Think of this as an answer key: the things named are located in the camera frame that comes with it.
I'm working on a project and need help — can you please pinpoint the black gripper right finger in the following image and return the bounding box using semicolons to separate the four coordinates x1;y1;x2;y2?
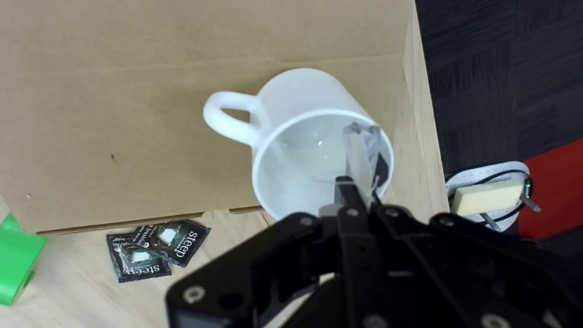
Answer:
368;192;583;328

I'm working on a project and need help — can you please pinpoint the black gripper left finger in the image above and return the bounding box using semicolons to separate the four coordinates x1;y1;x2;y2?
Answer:
164;176;371;328

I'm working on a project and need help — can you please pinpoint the black teabag packet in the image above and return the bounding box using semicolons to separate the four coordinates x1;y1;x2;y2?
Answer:
105;234;173;285
131;220;213;271

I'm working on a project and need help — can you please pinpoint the white ceramic mug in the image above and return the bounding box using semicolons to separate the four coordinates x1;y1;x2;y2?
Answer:
200;68;397;223

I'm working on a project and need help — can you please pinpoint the brown cardboard box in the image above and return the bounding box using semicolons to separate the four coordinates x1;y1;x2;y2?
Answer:
0;0;452;238

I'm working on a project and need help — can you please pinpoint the pale yellow sponge block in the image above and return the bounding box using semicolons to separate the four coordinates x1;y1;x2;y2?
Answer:
452;185;526;220

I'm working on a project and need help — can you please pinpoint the red and white device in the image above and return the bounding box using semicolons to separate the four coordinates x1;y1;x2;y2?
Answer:
444;159;543;234

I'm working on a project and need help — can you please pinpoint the red floor object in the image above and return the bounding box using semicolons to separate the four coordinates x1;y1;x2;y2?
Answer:
517;138;583;243

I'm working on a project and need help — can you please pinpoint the green plastic arc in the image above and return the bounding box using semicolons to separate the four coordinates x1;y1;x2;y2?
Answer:
0;212;49;309

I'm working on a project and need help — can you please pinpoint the thin black holder cable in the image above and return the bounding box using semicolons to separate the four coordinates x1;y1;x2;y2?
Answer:
446;169;535;229

